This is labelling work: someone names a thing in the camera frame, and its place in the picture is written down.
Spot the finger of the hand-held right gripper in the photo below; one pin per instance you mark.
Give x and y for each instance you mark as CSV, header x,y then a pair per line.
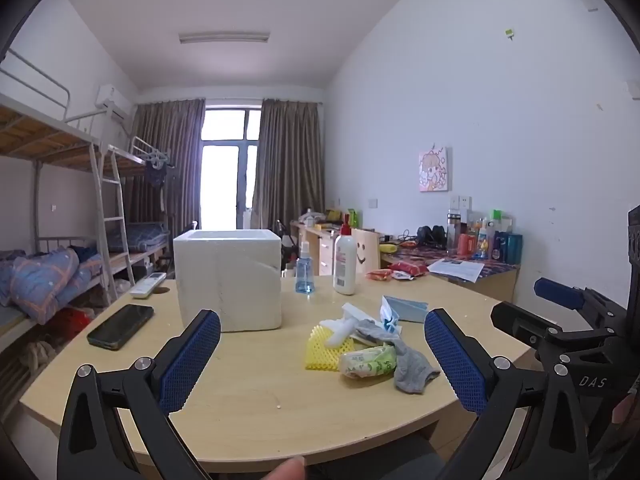
x,y
557,292
522,324

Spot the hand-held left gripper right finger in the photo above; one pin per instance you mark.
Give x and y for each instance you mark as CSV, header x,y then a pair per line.
x,y
455,360

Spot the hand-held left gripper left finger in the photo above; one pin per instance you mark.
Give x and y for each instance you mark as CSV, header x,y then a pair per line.
x,y
190,355

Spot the grey sock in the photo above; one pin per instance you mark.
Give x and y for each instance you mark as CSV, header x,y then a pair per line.
x,y
412,370

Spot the white foam box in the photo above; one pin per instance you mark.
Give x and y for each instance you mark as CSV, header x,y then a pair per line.
x,y
225,280

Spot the green wet wipes packet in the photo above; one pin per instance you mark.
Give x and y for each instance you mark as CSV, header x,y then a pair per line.
x,y
367,362

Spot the white foam tube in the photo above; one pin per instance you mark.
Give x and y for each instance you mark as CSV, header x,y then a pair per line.
x,y
340,335

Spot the yellow foam net sleeve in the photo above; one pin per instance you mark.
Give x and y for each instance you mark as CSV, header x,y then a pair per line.
x,y
320,355

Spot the person's right hand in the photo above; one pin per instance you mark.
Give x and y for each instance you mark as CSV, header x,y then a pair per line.
x,y
627,407

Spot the person's left hand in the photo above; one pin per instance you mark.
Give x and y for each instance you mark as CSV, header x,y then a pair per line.
x,y
287,470

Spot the desk with patterned cloth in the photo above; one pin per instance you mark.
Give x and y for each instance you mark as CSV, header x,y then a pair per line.
x,y
500,280

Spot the black smartphone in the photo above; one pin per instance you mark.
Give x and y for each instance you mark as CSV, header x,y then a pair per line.
x,y
120,326

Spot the row of toiletry bottles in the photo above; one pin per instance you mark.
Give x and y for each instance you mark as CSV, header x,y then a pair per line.
x,y
492,245

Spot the white remote control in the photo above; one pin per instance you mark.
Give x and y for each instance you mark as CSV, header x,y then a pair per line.
x,y
148,284

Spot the printed paper sheet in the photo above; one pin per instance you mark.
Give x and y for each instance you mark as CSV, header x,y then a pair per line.
x,y
457,269

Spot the white snack packet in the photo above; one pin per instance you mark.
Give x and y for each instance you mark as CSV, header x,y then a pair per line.
x,y
401,275

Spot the large red snack packet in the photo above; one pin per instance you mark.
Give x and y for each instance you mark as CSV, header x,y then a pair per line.
x,y
412,266

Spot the small red snack packet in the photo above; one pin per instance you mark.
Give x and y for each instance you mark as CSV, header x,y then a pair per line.
x,y
379,274

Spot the clear tumbler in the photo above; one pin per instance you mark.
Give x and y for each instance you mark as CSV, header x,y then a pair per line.
x,y
453,232

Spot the red bag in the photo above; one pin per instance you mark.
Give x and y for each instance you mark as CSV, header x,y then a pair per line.
x,y
70,322

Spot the black headphones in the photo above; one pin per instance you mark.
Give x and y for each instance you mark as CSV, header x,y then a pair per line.
x,y
431,236

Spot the dark blue bedding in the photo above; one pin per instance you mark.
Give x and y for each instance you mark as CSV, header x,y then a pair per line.
x,y
142,235

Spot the yellow pouch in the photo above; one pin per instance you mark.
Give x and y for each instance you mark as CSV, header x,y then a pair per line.
x,y
389,248

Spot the blue spray bottle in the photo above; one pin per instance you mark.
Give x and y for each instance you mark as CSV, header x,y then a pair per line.
x,y
304,277

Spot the wooden chair with smiley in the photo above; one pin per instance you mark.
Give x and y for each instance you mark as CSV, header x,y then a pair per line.
x,y
366,252

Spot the dark folded trolley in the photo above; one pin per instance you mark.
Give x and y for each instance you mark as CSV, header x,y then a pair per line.
x,y
287,250

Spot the white lotion pump bottle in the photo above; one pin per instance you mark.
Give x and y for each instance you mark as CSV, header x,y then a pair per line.
x,y
344,265

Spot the white bed ladder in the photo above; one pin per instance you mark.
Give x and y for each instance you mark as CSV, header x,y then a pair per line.
x,y
114,220

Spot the blue checked quilt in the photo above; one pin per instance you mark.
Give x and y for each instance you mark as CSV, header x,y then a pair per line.
x,y
45,275

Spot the wooden desk with drawers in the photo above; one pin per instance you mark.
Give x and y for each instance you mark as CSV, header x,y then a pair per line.
x,y
320,250

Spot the green snack bag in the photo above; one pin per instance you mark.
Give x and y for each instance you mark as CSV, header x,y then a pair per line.
x,y
353,217

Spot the glass balcony door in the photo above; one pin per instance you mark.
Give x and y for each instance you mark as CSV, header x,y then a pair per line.
x,y
225,175

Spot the hanging dark clothes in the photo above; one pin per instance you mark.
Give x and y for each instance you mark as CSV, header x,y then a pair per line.
x,y
155,175

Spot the pile of desk clutter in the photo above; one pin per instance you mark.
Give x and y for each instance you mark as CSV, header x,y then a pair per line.
x,y
317,217

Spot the brown curtain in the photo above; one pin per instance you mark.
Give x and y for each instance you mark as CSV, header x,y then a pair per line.
x,y
167,160
290,160

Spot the metal bunk bed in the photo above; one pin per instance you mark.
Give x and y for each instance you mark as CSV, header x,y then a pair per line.
x,y
40,140

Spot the white air conditioner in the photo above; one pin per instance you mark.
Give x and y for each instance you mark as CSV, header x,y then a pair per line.
x,y
114,100

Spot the ceiling tube light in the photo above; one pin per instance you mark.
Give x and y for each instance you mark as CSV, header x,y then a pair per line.
x,y
224,37

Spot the white wall socket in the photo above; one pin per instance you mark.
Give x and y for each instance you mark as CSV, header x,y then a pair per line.
x,y
464,201

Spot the pink cartoon wall picture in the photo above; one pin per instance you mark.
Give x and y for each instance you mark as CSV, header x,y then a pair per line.
x,y
433,169

